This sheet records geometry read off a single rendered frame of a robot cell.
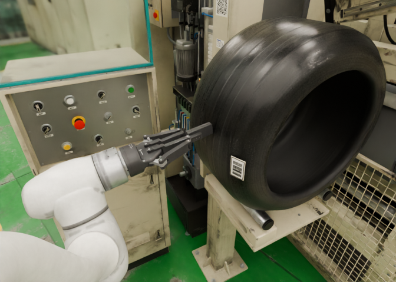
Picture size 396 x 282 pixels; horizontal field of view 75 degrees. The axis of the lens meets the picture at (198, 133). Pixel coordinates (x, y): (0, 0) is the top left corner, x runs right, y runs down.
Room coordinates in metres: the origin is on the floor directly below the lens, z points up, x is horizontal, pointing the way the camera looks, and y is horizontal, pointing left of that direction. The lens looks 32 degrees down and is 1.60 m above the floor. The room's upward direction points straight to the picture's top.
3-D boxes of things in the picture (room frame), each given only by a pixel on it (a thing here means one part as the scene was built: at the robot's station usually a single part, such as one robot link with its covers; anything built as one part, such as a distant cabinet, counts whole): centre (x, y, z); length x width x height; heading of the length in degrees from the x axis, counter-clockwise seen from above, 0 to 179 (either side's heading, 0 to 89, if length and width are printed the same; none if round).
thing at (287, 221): (0.78, -0.27, 0.80); 0.37 x 0.36 x 0.02; 117
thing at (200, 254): (0.99, -0.14, 0.02); 0.27 x 0.27 x 0.04; 27
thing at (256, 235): (0.71, -0.15, 0.84); 0.36 x 0.09 x 0.06; 27
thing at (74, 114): (1.09, 0.51, 0.63); 0.56 x 0.41 x 1.27; 117
